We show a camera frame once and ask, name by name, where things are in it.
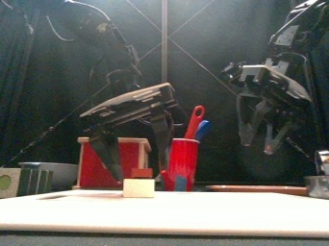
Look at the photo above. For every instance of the red toy salmon slice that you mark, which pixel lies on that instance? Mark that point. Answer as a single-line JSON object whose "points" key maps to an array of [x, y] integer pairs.
{"points": [[141, 173]]}

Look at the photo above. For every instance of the white toy rice block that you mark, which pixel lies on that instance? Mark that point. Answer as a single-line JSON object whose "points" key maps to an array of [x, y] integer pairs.
{"points": [[140, 189]]}

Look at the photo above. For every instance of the small metal saucepan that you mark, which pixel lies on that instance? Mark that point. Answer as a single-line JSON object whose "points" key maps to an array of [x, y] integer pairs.
{"points": [[318, 189]]}

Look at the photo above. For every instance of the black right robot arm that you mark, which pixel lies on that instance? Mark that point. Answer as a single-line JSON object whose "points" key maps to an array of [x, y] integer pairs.
{"points": [[307, 29]]}

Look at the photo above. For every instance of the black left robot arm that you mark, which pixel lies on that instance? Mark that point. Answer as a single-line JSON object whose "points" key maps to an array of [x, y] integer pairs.
{"points": [[108, 35]]}

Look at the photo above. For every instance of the light blue bowl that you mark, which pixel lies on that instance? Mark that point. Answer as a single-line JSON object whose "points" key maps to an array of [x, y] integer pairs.
{"points": [[65, 174]]}

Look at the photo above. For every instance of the wooden box with red front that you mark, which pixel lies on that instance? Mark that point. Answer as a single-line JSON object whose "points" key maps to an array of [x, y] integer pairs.
{"points": [[137, 153]]}

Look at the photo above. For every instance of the red toy utensil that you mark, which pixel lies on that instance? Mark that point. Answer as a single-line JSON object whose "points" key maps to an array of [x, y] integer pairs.
{"points": [[193, 128]]}

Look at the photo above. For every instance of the red plastic cup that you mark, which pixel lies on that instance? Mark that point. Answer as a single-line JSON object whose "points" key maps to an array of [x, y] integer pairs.
{"points": [[184, 160]]}

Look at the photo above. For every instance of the blue toy utensil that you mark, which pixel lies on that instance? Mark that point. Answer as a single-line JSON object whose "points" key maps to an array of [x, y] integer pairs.
{"points": [[204, 129]]}

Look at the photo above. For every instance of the small blue toy piece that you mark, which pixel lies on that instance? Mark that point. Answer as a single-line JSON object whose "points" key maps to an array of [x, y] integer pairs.
{"points": [[181, 184]]}

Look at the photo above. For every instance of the pink plastic tray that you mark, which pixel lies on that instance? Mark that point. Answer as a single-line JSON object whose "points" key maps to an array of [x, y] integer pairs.
{"points": [[258, 190]]}

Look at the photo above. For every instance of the green striped toy block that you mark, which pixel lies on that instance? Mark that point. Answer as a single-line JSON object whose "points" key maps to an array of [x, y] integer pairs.
{"points": [[34, 182]]}

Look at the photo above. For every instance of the white cube with green circle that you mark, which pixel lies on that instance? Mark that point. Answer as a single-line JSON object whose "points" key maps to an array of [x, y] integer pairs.
{"points": [[13, 173]]}

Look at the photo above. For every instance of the white cutting board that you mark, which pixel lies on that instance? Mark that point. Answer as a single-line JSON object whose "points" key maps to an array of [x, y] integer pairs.
{"points": [[215, 214]]}

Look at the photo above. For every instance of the grey vertical frame pole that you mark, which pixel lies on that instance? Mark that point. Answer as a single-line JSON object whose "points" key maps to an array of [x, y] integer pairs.
{"points": [[165, 48]]}

